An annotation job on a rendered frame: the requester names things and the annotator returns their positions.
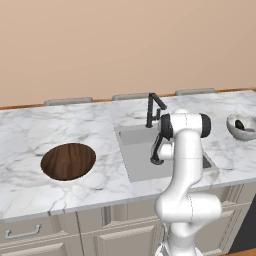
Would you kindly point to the black sink tap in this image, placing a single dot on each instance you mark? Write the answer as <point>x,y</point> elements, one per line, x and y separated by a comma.
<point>152,106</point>

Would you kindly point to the grey stone bowl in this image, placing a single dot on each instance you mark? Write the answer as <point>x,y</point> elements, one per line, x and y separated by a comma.
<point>240,134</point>

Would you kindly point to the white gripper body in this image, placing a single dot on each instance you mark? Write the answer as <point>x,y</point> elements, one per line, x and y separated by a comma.
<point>165,150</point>

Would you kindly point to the grey stool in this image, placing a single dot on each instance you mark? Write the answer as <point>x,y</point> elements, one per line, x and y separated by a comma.
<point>195,91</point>
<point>68,101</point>
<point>130,97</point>

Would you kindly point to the black dishwasher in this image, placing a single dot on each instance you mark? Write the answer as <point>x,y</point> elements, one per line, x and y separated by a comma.
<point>246,230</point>

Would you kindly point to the grey sink basin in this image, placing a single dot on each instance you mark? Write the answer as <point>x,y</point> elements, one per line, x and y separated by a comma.
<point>140,156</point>

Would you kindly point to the dark wooden bowl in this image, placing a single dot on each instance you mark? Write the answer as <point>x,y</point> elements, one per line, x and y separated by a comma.
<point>68,161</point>

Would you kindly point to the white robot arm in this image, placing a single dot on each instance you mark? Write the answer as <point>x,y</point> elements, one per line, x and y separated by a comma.
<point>186,156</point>

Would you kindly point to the beige cupboard door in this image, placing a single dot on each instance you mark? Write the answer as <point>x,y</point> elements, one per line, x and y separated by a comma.
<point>36,248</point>
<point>216,235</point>
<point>126,240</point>

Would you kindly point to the beige drawer front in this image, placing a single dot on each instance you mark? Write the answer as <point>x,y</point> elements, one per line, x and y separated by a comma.
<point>26,221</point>

